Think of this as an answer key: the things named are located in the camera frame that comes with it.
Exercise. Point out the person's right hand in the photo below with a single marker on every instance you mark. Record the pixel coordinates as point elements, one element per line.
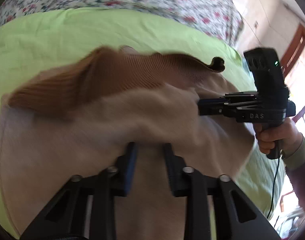
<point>286,134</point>

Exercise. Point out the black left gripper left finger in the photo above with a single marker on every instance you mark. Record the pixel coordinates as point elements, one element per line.
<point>84,206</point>

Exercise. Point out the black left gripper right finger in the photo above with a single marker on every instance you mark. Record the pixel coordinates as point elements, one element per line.
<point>235,215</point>

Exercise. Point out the beige knit sweater brown cuffs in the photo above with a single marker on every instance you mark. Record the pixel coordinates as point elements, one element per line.
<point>78,119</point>

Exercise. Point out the brown wooden window frame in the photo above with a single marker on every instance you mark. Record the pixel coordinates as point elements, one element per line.
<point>294,50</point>

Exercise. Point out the light green bed sheet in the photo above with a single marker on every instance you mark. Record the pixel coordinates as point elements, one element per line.
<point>43,40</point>

